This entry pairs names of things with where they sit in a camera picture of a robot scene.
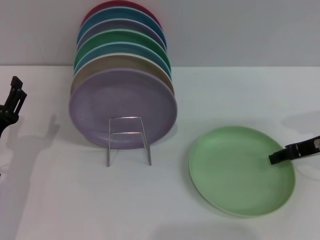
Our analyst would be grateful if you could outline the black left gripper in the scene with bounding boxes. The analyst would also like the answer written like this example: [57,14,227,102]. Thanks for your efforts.
[0,76,27,141]

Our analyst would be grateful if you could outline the light green plate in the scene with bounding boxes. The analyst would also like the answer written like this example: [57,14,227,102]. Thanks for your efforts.
[188,125,297,220]

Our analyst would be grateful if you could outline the lavender plate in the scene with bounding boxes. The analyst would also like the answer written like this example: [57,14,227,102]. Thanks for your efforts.
[68,68,179,150]

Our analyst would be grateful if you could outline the beige plate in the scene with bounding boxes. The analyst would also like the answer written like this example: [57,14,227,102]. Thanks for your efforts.
[69,52,175,96]

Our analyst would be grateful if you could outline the light teal plate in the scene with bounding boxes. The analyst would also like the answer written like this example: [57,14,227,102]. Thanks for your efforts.
[73,41,173,76]

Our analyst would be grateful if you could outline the dark green plate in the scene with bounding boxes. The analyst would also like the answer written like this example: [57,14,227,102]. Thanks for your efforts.
[73,28,172,71]

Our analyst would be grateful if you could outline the slate grey plate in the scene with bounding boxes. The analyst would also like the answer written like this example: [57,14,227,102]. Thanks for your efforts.
[76,18,168,50]

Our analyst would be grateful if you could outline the dark teal blue plate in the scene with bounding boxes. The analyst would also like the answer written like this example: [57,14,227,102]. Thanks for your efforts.
[76,6,168,50]

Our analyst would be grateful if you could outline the maroon red plate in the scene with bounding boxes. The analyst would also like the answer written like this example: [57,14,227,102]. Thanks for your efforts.
[80,0,164,30]

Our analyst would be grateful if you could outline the chrome wire plate rack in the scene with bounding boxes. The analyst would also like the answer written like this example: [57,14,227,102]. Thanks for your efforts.
[106,116,153,167]

